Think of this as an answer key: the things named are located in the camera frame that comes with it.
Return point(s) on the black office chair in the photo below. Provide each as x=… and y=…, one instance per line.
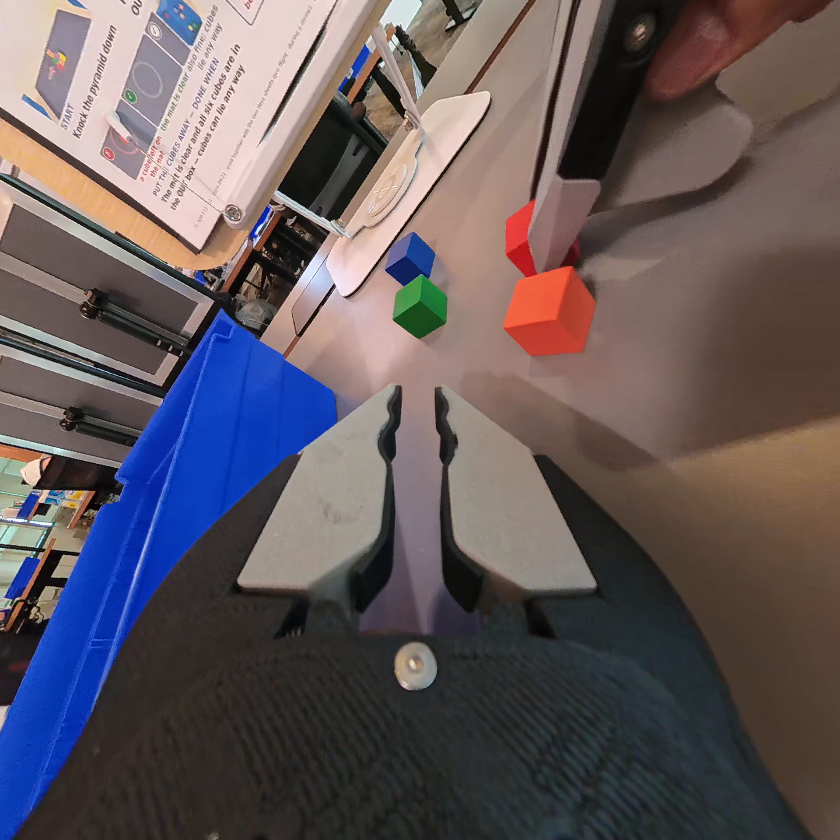
x=328, y=151

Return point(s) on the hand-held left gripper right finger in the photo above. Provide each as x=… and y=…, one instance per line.
x=518, y=518

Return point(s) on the blue plastic bin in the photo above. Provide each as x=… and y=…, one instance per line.
x=197, y=426

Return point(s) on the blue wooden cube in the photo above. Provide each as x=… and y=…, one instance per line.
x=410, y=259

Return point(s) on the orange wooden cube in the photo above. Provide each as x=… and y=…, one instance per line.
x=548, y=312

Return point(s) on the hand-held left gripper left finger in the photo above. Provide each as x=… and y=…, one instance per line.
x=321, y=518

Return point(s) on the printed instruction sheet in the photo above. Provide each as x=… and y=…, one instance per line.
x=164, y=98

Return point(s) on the green wooden cube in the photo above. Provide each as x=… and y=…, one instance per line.
x=420, y=307

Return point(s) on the person's right hand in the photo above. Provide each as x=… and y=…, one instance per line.
x=715, y=39

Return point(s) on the white document stand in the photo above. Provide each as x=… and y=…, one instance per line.
x=420, y=144

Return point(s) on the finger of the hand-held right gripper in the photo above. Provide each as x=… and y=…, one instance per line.
x=558, y=223

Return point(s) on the red wooden cube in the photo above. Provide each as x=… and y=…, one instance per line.
x=518, y=236

